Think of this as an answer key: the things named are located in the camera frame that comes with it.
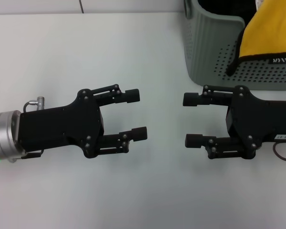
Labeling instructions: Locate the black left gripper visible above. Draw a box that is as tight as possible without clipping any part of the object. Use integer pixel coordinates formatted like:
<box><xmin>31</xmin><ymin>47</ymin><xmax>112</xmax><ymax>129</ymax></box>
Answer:
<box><xmin>18</xmin><ymin>89</ymin><xmax>105</xmax><ymax>159</ymax></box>

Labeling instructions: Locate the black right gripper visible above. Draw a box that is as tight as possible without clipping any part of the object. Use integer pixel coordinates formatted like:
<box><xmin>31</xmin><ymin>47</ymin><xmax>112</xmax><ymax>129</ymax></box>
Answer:
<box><xmin>183</xmin><ymin>84</ymin><xmax>286</xmax><ymax>160</ymax></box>

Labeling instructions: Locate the yellow and grey towel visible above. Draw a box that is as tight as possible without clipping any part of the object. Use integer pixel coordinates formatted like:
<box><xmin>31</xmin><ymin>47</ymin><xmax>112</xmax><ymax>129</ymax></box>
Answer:
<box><xmin>225</xmin><ymin>0</ymin><xmax>286</xmax><ymax>76</ymax></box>

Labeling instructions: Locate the grey-green perforated storage box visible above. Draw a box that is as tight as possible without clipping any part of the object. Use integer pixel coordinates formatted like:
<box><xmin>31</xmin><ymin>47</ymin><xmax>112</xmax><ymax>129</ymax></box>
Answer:
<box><xmin>184</xmin><ymin>0</ymin><xmax>286</xmax><ymax>91</ymax></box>

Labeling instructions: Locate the left wrist connector with cable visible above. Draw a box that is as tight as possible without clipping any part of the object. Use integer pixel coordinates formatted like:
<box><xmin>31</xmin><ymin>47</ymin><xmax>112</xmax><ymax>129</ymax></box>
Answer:
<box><xmin>23</xmin><ymin>96</ymin><xmax>45</xmax><ymax>112</ymax></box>

